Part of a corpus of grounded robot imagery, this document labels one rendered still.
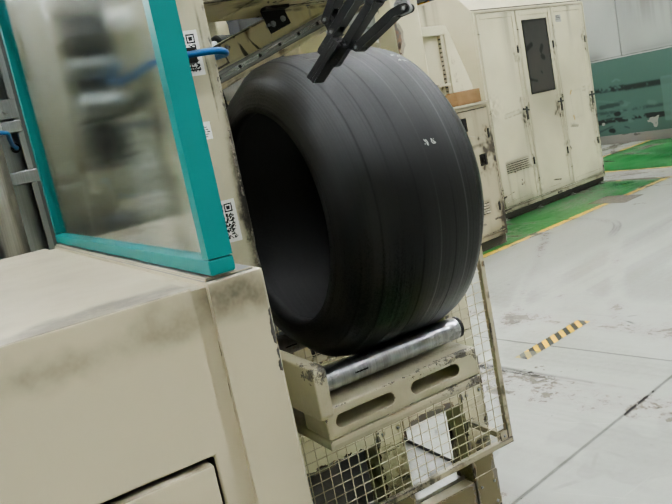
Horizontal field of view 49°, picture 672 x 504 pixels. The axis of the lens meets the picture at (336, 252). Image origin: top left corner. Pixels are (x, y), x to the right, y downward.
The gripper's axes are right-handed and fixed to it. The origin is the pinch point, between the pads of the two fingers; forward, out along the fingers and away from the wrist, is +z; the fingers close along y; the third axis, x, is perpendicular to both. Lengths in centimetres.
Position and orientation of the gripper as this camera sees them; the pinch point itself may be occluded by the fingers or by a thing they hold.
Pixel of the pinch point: (327, 60)
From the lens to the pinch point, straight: 109.5
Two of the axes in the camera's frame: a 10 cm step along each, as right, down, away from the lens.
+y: 7.0, 6.8, -2.1
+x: 4.8, -2.4, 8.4
